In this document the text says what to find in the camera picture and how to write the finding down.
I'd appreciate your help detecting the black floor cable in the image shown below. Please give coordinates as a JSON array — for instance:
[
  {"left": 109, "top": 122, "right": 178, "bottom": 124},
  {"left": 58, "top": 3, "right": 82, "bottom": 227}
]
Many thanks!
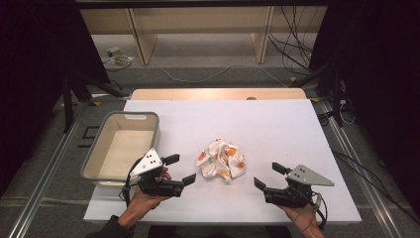
[{"left": 331, "top": 150, "right": 420, "bottom": 226}]

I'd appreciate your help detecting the light wooden shelf unit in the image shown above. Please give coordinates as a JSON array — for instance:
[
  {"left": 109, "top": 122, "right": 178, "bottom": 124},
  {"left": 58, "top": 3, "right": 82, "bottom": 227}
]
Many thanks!
[{"left": 79, "top": 5, "right": 329, "bottom": 65}]

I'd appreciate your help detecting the person's left hand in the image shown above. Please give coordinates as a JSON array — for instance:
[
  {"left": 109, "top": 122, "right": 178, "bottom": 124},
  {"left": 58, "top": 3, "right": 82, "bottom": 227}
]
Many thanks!
[{"left": 118, "top": 166, "right": 172, "bottom": 230}]

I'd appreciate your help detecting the left hand-held gripper cable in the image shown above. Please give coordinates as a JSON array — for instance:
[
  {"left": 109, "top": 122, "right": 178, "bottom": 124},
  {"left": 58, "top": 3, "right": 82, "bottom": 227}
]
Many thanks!
[{"left": 121, "top": 158, "right": 147, "bottom": 207}]

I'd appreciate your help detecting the white table board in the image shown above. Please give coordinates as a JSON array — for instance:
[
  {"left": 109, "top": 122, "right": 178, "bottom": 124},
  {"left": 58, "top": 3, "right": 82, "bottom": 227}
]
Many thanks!
[{"left": 82, "top": 98, "right": 363, "bottom": 226}]

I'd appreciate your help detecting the white cloth with orange print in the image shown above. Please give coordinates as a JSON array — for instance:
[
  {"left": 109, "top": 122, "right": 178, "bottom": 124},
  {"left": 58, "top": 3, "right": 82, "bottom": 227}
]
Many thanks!
[{"left": 195, "top": 138, "right": 248, "bottom": 183}]

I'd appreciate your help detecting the white power strip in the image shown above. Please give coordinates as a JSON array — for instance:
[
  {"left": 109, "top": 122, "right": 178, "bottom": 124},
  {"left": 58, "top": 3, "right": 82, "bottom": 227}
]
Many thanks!
[{"left": 104, "top": 47, "right": 136, "bottom": 72}]

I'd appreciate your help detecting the grey-rimmed beige plastic basket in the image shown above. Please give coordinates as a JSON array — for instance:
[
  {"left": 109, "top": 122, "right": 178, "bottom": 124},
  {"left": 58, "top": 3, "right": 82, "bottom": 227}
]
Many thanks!
[{"left": 79, "top": 111, "right": 161, "bottom": 188}]

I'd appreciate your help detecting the person's right hand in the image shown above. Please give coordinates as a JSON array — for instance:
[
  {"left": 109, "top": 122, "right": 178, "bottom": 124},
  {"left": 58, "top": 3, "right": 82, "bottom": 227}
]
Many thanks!
[{"left": 278, "top": 204, "right": 320, "bottom": 234}]

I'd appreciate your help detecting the bundle of black cables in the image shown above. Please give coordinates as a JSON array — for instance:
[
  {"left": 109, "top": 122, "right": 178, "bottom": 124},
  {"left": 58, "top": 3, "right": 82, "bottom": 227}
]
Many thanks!
[{"left": 267, "top": 5, "right": 315, "bottom": 73}]

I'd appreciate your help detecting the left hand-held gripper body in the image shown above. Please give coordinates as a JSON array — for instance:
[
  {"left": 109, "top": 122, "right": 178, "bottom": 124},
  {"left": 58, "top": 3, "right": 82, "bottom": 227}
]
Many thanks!
[{"left": 129, "top": 147, "right": 186, "bottom": 198}]

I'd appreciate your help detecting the metal floor rail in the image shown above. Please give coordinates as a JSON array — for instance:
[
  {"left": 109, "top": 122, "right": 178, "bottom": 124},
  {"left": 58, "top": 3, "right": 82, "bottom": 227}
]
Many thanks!
[
  {"left": 317, "top": 98, "right": 403, "bottom": 238},
  {"left": 8, "top": 98, "right": 97, "bottom": 238}
]

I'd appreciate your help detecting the white floor cable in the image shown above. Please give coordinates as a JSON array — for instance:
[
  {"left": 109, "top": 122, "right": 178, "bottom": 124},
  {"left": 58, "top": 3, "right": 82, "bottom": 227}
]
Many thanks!
[{"left": 150, "top": 56, "right": 289, "bottom": 88}]

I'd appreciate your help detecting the person's lap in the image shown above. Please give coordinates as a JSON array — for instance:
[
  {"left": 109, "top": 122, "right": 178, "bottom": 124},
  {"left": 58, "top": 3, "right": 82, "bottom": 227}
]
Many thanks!
[{"left": 147, "top": 224, "right": 293, "bottom": 238}]

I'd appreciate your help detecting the right hand-held gripper cable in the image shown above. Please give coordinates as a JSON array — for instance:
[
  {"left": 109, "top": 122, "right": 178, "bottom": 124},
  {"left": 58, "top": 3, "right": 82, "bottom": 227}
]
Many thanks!
[{"left": 306, "top": 191, "right": 329, "bottom": 232}]

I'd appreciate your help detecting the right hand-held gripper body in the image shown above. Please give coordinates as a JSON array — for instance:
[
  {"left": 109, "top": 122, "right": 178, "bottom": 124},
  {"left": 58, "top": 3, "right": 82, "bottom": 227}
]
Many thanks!
[{"left": 262, "top": 164, "right": 336, "bottom": 209}]

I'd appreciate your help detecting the black metal stand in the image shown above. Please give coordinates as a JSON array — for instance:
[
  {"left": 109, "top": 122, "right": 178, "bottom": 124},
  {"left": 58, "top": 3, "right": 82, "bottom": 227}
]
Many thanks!
[
  {"left": 60, "top": 70, "right": 131, "bottom": 134},
  {"left": 290, "top": 56, "right": 345, "bottom": 129}
]

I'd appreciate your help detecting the wooden table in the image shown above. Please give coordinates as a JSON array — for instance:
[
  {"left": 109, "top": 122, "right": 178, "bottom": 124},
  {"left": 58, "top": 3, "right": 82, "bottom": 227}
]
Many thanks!
[{"left": 130, "top": 87, "right": 308, "bottom": 101}]

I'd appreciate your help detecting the hand-held gripper cable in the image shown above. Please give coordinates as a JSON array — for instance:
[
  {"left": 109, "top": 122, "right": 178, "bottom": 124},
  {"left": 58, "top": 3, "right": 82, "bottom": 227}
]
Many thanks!
[
  {"left": 306, "top": 191, "right": 329, "bottom": 232},
  {"left": 121, "top": 158, "right": 147, "bottom": 207}
]

